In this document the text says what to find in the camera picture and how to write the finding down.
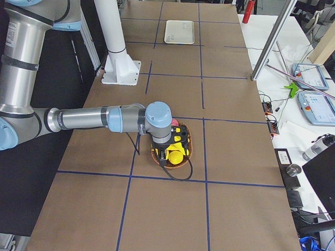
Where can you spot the teach pendant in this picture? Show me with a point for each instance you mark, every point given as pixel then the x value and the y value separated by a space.
pixel 317 108
pixel 310 74

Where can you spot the metal rod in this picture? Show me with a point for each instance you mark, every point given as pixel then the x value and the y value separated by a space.
pixel 302 82

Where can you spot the clear water bottle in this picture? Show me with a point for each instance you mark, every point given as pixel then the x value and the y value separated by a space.
pixel 319 144

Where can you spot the orange black electronics board lower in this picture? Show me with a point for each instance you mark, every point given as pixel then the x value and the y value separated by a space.
pixel 273 127

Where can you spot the white bear print tray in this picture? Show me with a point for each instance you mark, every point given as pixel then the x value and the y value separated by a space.
pixel 179 32

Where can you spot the black monitor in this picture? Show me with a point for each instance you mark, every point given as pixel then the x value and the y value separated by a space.
pixel 320 174

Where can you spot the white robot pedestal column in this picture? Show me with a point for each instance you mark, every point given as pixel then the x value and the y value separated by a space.
pixel 120 68

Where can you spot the red fire extinguisher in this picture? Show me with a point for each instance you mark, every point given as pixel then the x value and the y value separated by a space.
pixel 248 11

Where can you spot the aluminium frame post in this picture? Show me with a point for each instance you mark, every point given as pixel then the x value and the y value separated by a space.
pixel 277 27

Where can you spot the upper teach pendant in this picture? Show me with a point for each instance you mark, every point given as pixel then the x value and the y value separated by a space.
pixel 310 74

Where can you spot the red pink apple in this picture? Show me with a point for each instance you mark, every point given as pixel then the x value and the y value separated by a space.
pixel 174 122

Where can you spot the metal cylinder weight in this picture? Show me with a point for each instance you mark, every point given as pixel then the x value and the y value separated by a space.
pixel 293 170

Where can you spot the brown woven basket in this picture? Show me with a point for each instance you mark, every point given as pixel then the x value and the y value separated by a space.
pixel 168 165

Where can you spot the green plastic clamp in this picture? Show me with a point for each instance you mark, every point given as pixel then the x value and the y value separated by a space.
pixel 293 89

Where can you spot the orange black electronics board upper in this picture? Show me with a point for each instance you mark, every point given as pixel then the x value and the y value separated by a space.
pixel 267 107

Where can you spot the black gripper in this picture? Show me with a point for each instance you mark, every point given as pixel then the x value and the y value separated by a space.
pixel 160 146

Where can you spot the orange black electronics board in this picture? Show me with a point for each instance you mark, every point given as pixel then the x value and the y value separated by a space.
pixel 267 107
pixel 273 127

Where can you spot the yellow lemon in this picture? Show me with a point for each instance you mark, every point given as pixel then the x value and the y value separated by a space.
pixel 175 157

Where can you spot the lower teach pendant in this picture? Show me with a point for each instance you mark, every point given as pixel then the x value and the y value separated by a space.
pixel 317 108

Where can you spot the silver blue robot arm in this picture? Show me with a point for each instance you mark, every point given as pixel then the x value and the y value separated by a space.
pixel 28 23

